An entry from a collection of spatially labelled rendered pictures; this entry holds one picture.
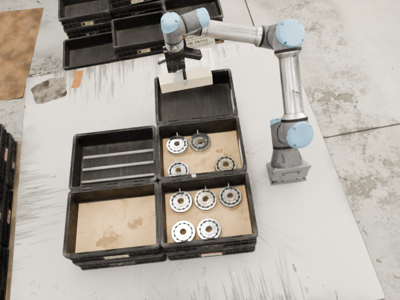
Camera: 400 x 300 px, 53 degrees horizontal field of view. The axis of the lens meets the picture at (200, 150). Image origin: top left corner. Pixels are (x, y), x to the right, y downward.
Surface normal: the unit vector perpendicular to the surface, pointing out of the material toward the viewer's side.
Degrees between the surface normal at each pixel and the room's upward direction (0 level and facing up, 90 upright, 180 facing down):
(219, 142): 0
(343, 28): 0
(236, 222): 0
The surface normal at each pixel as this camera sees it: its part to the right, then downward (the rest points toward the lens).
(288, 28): 0.18, 0.01
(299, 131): 0.22, 0.27
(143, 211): -0.07, -0.51
